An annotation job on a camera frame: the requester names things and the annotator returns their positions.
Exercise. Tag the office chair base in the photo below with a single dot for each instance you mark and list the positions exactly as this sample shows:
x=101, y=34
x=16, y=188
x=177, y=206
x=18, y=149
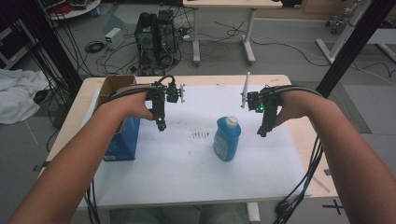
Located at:
x=336, y=23

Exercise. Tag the person's left hand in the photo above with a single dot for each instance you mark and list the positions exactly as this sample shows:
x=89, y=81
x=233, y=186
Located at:
x=130, y=104

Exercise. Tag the person's right hand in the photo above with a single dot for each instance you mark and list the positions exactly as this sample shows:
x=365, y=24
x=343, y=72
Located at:
x=295, y=104

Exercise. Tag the white metal stand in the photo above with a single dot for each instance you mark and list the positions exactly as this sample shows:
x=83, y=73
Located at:
x=342, y=34

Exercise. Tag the blue bottle with white cap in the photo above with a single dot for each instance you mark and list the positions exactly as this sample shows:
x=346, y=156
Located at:
x=226, y=140

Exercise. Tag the black computer tower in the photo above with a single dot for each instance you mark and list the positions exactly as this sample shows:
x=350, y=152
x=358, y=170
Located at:
x=145, y=37
x=166, y=31

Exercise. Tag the white cloth heap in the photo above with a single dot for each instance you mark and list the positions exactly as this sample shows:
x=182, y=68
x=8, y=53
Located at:
x=18, y=93

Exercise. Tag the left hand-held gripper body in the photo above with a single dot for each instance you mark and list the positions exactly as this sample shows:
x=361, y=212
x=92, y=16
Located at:
x=162, y=93

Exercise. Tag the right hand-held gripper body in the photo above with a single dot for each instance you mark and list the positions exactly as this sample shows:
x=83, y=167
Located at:
x=267, y=98

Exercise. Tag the round white table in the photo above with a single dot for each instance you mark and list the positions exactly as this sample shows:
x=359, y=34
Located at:
x=77, y=11

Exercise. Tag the light wooden table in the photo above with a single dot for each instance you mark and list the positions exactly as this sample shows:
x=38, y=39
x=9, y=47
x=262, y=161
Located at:
x=299, y=137

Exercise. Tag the black shelf unit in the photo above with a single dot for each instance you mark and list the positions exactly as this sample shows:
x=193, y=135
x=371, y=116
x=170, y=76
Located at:
x=14, y=43

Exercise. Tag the white table mat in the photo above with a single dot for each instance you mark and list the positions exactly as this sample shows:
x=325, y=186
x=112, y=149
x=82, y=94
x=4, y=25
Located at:
x=186, y=177

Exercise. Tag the white-legged background desk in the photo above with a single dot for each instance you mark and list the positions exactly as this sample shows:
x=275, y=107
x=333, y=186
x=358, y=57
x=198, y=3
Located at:
x=230, y=3

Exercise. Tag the small white box device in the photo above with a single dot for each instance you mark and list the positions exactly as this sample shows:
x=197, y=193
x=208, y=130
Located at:
x=114, y=38

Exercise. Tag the blue cardboard box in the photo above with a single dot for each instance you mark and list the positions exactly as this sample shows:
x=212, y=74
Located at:
x=123, y=146

